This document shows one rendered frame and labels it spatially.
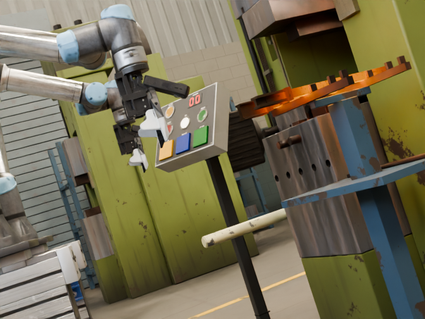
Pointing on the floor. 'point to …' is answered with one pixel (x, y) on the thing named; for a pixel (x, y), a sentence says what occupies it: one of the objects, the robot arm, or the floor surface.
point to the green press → (149, 192)
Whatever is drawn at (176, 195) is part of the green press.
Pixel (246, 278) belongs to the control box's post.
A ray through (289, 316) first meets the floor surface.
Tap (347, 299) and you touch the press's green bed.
